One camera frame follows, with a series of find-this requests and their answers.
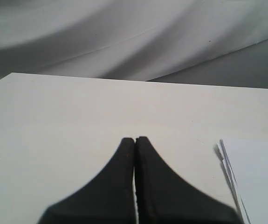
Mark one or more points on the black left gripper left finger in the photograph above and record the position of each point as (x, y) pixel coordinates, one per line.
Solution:
(107, 199)

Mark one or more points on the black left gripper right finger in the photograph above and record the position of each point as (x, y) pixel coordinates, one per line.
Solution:
(163, 197)

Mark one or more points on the white paper stack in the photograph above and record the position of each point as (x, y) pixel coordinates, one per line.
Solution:
(245, 167)

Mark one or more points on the white backdrop cloth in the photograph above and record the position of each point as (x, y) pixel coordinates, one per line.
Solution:
(216, 42)

